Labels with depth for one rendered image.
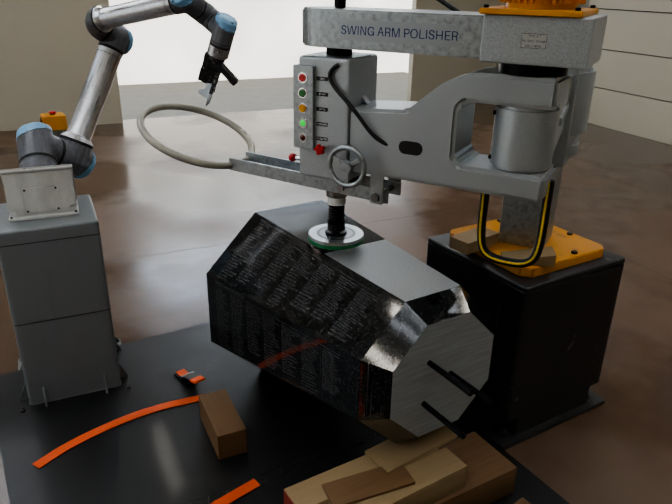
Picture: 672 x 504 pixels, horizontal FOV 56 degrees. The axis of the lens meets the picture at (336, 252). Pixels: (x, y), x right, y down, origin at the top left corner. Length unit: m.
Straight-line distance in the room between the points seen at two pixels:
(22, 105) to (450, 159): 7.36
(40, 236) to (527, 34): 2.02
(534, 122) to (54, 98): 7.51
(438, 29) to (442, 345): 1.00
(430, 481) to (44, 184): 1.94
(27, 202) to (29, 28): 5.99
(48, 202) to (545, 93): 2.03
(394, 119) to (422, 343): 0.73
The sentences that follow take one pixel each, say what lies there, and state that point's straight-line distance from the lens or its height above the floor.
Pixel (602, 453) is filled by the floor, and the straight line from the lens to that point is 3.01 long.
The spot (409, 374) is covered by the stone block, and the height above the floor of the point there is 0.63.
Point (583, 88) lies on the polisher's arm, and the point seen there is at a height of 1.45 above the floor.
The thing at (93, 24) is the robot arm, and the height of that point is 1.61.
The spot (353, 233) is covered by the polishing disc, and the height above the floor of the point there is 0.91.
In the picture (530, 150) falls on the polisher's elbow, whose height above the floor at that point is 1.34.
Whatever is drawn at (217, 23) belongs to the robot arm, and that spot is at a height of 1.63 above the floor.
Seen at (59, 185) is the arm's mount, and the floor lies 0.99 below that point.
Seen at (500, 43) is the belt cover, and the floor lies 1.65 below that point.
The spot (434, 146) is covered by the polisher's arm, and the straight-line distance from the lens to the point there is 2.09.
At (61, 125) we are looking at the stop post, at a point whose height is 1.03.
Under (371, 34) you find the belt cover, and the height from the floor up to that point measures 1.65.
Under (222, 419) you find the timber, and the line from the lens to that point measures 2.74.
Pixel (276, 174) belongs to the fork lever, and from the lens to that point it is 2.45.
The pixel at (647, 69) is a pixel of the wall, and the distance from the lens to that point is 9.12.
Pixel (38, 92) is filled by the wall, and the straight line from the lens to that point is 8.91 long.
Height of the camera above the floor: 1.81
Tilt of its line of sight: 23 degrees down
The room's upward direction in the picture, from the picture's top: 1 degrees clockwise
